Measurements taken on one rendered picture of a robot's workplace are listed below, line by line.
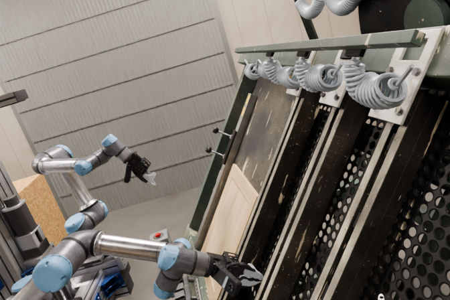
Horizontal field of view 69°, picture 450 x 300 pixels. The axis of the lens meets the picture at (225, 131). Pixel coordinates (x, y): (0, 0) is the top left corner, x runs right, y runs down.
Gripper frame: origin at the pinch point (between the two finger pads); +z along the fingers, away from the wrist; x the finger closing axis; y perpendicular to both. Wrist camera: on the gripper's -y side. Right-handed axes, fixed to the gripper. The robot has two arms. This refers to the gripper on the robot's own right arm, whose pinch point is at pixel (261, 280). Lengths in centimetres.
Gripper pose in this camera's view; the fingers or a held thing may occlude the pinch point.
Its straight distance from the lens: 122.6
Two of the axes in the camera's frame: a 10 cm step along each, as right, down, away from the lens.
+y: -2.0, -2.4, 9.5
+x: -3.5, 9.2, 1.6
